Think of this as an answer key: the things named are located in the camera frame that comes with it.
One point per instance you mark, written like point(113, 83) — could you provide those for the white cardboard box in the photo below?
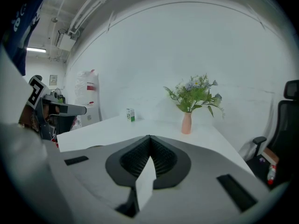
point(92, 115)

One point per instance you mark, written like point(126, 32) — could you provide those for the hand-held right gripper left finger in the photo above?
point(93, 176)

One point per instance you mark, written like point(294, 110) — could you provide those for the white ceiling pipes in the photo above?
point(85, 9)

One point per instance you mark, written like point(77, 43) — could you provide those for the small white carton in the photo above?
point(130, 114)

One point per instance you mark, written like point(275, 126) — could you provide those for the black mesh office chair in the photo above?
point(287, 129)

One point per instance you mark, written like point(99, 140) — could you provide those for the clear bag of plastic bottles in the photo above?
point(87, 87)

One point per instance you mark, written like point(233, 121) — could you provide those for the pink vase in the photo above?
point(187, 123)

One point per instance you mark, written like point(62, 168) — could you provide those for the plastic bottle with red label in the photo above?
point(271, 174)

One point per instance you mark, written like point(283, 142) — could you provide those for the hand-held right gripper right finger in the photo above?
point(201, 190)

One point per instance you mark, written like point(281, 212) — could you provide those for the navy blue shirt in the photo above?
point(23, 27)

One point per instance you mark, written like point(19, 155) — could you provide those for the ceiling light panel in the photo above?
point(36, 50)

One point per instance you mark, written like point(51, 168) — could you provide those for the white ceiling air unit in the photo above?
point(65, 41)

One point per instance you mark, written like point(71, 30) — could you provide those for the brown book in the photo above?
point(271, 155)

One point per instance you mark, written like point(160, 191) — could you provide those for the small wall sign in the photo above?
point(53, 80)

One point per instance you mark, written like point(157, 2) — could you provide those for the white and purple flower bouquet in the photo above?
point(194, 94)

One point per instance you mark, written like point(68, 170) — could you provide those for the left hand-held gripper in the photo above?
point(36, 92)

